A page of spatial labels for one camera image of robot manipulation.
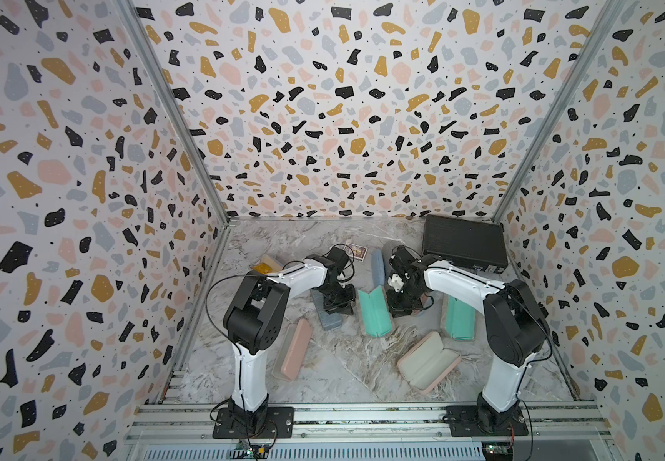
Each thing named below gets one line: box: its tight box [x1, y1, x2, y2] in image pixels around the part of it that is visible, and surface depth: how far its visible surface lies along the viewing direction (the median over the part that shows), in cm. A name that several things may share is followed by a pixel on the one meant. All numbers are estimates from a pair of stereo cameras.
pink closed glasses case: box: [280, 317, 314, 382], surface depth 81 cm
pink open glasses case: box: [396, 330, 462, 395], surface depth 84 cm
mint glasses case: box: [357, 285, 393, 338], surface depth 95 cm
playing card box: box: [345, 243, 369, 262], surface depth 112 cm
